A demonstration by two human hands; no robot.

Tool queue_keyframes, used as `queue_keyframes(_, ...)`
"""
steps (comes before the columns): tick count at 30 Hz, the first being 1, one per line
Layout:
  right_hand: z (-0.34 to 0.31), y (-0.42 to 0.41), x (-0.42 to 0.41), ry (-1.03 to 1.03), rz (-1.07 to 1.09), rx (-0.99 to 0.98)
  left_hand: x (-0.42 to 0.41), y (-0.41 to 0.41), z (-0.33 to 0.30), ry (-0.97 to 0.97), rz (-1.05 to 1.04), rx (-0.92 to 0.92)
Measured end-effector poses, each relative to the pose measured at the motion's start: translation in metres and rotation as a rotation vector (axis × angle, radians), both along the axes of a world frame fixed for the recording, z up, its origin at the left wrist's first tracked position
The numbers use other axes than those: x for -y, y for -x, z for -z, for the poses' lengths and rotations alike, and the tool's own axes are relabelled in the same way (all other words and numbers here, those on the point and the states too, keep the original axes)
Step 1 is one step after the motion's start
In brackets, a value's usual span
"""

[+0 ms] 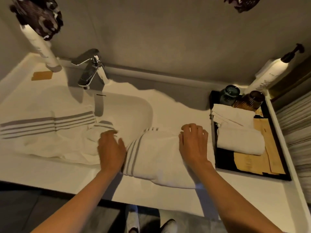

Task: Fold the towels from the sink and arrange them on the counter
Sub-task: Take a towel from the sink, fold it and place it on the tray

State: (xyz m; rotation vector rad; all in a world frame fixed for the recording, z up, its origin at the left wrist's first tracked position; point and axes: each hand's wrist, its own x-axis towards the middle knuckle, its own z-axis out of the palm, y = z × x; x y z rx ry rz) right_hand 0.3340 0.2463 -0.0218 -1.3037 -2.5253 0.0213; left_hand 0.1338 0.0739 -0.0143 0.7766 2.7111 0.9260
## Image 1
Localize small plain white towel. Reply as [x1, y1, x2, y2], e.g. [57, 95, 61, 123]
[216, 126, 266, 156]

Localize small striped white towel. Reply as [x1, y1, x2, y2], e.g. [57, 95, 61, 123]
[211, 104, 256, 128]

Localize person's white shoe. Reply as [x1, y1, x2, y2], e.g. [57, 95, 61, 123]
[126, 205, 141, 233]
[160, 218, 178, 233]

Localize person's right hand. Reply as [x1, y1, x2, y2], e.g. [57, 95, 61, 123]
[179, 123, 212, 172]

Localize black tray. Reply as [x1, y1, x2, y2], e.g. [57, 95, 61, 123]
[209, 90, 292, 181]

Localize chrome faucet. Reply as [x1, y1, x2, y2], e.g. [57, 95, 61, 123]
[71, 48, 110, 90]

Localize person's right forearm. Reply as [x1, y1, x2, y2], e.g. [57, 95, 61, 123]
[193, 162, 285, 233]

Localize person's left forearm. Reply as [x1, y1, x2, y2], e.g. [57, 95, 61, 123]
[31, 167, 124, 233]

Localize small tan soap packet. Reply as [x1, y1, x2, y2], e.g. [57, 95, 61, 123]
[31, 71, 53, 81]

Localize long kraft paper packet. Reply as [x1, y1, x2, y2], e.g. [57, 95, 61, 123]
[263, 118, 286, 174]
[253, 118, 272, 174]

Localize striped white hand towel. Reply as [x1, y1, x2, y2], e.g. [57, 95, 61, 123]
[122, 127, 216, 190]

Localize large striped white towel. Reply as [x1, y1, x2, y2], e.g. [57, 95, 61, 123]
[0, 105, 122, 165]

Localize blue glass cup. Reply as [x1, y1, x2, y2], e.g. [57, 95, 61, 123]
[220, 85, 240, 106]

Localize person's left white shoe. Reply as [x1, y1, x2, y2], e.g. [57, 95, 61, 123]
[126, 205, 141, 233]

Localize amber ribbed glass cup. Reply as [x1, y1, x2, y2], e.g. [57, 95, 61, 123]
[233, 90, 265, 112]

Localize person's right white shoe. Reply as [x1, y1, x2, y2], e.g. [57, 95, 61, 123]
[160, 218, 178, 233]

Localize square kraft paper packet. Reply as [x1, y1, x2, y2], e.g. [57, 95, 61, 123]
[234, 151, 271, 174]

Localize white pump bottle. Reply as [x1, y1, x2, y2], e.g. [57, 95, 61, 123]
[19, 23, 63, 72]
[244, 43, 305, 95]

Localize dark patterned hanging garment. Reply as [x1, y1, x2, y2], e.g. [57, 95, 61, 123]
[9, 0, 263, 41]

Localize person's left hand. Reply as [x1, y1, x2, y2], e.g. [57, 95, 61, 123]
[97, 129, 127, 174]

